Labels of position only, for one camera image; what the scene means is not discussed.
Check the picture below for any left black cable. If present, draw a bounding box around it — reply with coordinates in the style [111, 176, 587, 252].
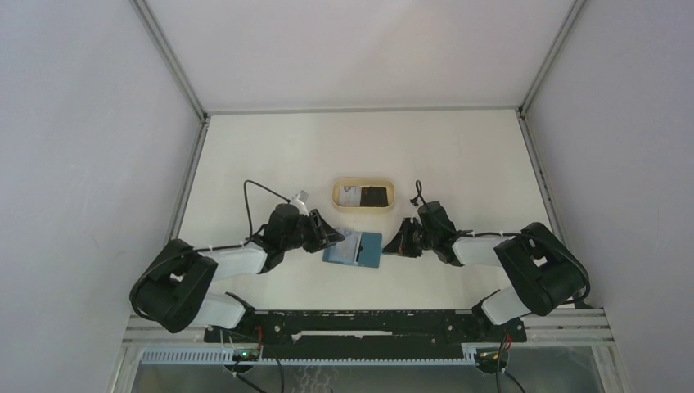
[242, 179, 294, 242]

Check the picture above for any black mounting base plate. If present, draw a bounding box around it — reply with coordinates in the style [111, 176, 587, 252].
[204, 307, 528, 361]

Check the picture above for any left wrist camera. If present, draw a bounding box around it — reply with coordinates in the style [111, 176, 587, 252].
[289, 190, 309, 215]

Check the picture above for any white toothed cable duct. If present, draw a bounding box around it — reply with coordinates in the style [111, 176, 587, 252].
[142, 346, 480, 367]

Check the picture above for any blue card holder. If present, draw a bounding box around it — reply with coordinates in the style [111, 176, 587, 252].
[322, 232, 382, 269]

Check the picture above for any black card in tray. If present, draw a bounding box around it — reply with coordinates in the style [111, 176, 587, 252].
[359, 187, 390, 208]

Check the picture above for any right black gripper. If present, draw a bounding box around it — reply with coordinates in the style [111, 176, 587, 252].
[384, 217, 438, 258]

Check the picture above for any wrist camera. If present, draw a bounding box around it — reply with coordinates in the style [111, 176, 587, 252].
[412, 201, 429, 220]
[289, 190, 309, 215]

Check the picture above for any beige oval tray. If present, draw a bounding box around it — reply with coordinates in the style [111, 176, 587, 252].
[331, 178, 395, 214]

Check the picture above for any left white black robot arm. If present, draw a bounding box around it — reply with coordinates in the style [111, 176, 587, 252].
[128, 203, 345, 341]

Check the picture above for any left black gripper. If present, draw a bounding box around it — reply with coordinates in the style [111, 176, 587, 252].
[282, 209, 345, 254]

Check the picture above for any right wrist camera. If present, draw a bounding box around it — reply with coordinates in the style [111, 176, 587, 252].
[412, 201, 429, 220]

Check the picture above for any white card in tray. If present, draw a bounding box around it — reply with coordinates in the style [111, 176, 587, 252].
[338, 186, 362, 207]

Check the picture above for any right black cable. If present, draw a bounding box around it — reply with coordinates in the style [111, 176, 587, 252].
[409, 179, 592, 393]

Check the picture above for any white card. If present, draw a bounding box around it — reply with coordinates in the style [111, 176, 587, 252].
[338, 186, 362, 207]
[326, 228, 362, 264]

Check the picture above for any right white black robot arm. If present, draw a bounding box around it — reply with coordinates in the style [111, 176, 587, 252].
[382, 201, 590, 341]

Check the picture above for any black cable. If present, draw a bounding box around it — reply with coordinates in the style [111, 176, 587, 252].
[409, 179, 592, 393]
[242, 179, 294, 242]

